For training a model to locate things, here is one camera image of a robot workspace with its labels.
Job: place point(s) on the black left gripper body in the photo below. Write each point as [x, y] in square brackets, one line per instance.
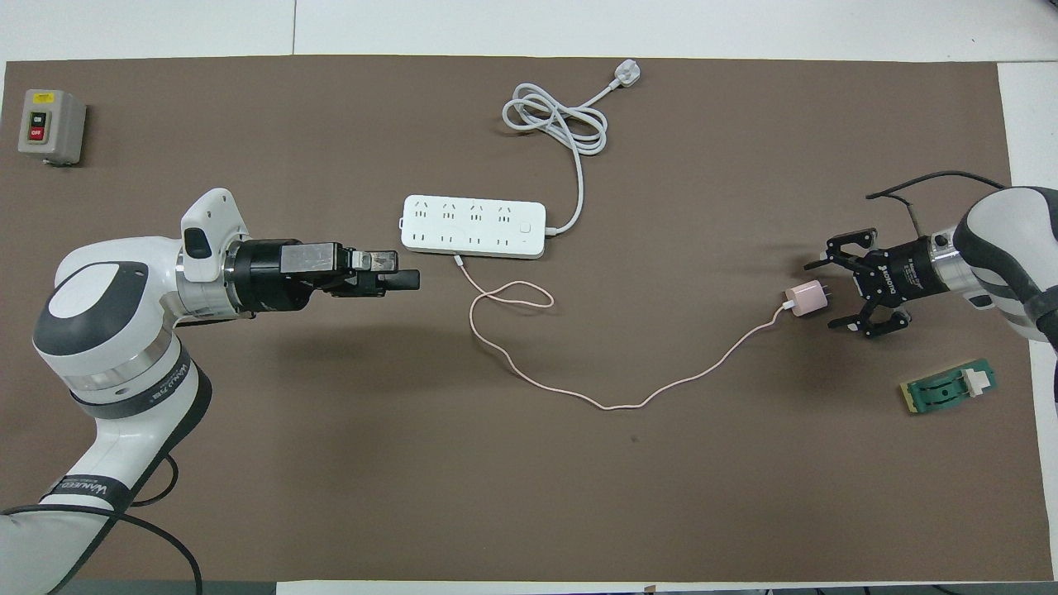
[264, 277]

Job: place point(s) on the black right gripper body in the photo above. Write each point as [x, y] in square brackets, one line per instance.
[901, 271]

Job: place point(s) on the pink charger adapter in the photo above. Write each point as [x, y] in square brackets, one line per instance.
[807, 299]

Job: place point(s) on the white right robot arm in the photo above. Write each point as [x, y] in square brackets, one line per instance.
[1004, 240]

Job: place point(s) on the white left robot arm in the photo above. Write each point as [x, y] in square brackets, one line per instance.
[107, 330]

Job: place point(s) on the white power strip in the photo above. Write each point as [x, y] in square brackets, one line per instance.
[471, 227]

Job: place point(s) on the brown table mat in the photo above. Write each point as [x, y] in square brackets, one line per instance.
[529, 479]

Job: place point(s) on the green knife switch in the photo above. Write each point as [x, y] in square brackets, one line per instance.
[942, 392]

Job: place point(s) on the grey on-off switch box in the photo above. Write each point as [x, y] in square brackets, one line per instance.
[62, 124]

